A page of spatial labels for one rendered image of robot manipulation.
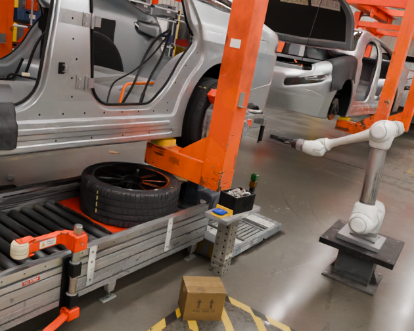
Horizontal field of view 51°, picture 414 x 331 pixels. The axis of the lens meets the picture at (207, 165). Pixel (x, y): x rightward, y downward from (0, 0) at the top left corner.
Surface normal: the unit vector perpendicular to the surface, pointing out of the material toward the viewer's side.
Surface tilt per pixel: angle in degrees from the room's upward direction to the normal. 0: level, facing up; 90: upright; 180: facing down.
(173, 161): 90
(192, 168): 90
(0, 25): 90
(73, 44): 88
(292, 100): 106
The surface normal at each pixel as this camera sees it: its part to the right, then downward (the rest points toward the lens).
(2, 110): 0.81, -0.04
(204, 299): 0.22, 0.31
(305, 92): -0.03, 0.26
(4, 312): 0.80, 0.30
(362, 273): -0.52, 0.15
